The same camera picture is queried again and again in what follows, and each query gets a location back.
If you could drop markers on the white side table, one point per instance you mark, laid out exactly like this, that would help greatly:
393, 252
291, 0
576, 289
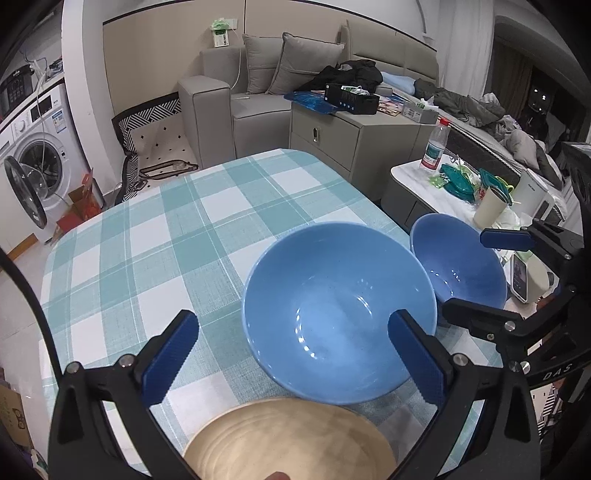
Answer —
415, 174

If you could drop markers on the clear water bottle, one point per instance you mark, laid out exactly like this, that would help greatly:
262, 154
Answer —
434, 150

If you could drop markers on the cream cup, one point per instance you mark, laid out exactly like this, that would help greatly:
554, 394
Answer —
489, 210

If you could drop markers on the light blue pillow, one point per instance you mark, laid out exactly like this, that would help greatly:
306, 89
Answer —
398, 83

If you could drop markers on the white electric kettle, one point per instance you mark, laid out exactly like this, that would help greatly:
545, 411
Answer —
531, 198

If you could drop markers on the blue plastic bag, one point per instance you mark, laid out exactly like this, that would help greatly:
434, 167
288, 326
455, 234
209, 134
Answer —
309, 101

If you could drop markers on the large grey cushion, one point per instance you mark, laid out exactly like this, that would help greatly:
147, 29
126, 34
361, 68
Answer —
304, 64

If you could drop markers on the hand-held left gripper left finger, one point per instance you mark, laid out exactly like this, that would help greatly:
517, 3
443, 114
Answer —
171, 355

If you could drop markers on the grey clothes pile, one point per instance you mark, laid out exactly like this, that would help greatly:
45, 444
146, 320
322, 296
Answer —
461, 104

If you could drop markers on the white washing machine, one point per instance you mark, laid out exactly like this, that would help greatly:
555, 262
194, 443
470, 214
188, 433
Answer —
46, 138

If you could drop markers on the tissue box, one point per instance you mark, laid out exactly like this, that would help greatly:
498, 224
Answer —
418, 111

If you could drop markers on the white device with screen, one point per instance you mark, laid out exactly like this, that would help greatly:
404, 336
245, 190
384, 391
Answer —
519, 277

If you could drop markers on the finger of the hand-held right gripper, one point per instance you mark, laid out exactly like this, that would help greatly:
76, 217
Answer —
475, 316
505, 237

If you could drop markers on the black box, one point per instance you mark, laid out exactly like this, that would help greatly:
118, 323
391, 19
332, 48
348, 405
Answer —
351, 99

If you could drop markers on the teal plastic container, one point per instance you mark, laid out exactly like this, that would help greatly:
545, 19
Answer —
496, 182
457, 182

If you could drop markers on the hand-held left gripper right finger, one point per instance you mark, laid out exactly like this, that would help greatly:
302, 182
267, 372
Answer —
418, 360

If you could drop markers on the teal checked tablecloth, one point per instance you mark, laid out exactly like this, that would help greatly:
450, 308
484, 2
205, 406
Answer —
161, 230

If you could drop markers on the blue bowl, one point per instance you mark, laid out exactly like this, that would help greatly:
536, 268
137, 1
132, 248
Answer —
452, 267
332, 300

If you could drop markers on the black jacket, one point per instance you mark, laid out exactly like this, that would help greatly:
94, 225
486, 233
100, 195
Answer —
351, 74

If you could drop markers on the grey bedside cabinet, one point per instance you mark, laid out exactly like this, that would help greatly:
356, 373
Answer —
332, 138

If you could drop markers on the brown cardboard box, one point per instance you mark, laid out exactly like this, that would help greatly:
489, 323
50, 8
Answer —
11, 415

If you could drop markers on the small grey cushion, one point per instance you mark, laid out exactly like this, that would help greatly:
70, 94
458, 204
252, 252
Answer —
258, 64

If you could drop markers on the grey sofa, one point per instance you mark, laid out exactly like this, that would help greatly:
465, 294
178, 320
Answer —
207, 115

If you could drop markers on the red cardboard box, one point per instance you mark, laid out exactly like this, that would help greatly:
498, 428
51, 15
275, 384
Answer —
81, 207

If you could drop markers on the brown curtain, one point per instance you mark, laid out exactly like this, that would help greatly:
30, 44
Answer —
512, 78

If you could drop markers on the cream round plate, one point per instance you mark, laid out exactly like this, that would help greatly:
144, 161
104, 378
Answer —
286, 438

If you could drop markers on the grey upholstered bed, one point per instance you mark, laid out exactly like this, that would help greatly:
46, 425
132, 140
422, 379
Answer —
392, 50

